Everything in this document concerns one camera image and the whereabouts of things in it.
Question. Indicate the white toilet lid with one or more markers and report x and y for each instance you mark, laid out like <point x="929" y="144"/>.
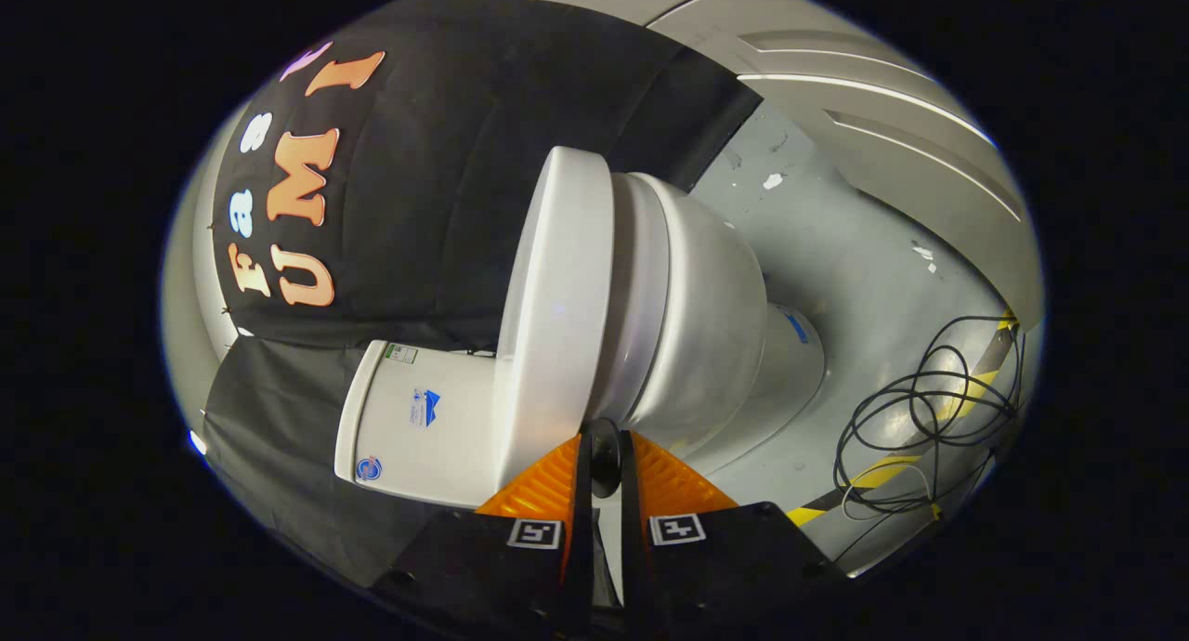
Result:
<point x="557" y="297"/>

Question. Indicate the black backdrop cloth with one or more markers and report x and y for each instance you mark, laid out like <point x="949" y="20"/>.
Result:
<point x="446" y="176"/>

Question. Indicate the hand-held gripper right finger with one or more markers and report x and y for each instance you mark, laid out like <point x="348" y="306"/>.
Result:
<point x="632" y="529"/>

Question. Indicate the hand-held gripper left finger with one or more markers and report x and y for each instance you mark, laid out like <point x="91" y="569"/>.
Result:
<point x="585" y="529"/>

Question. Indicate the white ceramic toilet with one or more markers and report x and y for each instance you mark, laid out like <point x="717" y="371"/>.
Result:
<point x="715" y="316"/>

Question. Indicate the white panelled cabinet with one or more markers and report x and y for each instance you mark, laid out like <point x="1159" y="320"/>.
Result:
<point x="882" y="139"/>

